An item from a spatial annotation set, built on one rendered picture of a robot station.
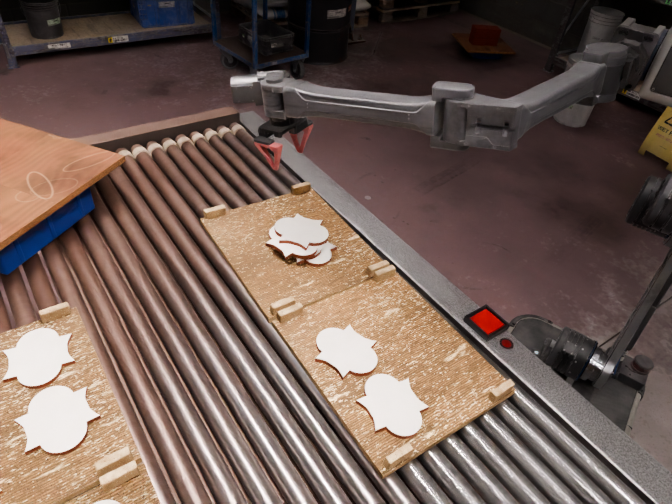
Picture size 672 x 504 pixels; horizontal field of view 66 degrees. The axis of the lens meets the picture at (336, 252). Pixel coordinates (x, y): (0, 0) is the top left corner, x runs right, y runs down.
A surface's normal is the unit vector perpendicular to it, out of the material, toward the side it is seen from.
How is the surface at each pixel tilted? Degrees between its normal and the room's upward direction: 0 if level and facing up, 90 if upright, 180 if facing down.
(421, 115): 88
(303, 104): 88
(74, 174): 0
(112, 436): 0
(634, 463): 0
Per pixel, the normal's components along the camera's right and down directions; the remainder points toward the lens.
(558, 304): 0.08, -0.75
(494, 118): -0.43, 0.54
